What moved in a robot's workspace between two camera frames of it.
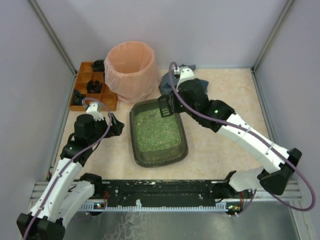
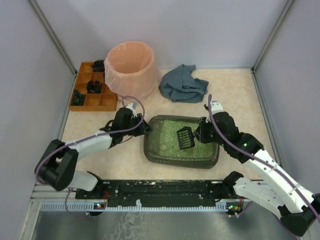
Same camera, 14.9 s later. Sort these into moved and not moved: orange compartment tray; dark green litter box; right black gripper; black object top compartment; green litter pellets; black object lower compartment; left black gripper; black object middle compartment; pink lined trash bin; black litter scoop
Moved: dark green litter box; black litter scoop; green litter pellets; left black gripper; right black gripper
Not moved: orange compartment tray; black object middle compartment; black object top compartment; pink lined trash bin; black object lower compartment
